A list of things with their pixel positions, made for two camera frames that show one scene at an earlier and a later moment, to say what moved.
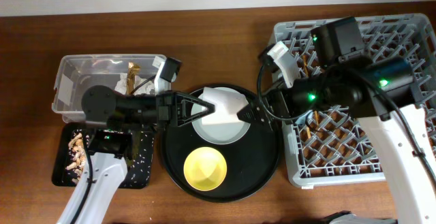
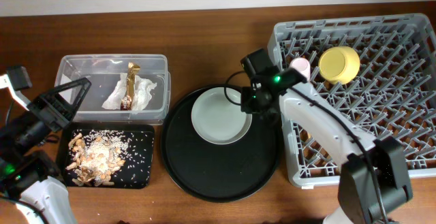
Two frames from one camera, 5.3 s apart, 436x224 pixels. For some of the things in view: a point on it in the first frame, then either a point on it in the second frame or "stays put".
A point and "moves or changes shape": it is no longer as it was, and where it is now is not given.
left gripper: (169, 109) → (56, 112)
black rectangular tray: (68, 154) stays put
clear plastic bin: (124, 73) stays put
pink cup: (227, 105) → (303, 65)
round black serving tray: (253, 162) stays put
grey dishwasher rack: (318, 152) stays put
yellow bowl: (205, 169) moves or changes shape
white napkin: (148, 88) stays put
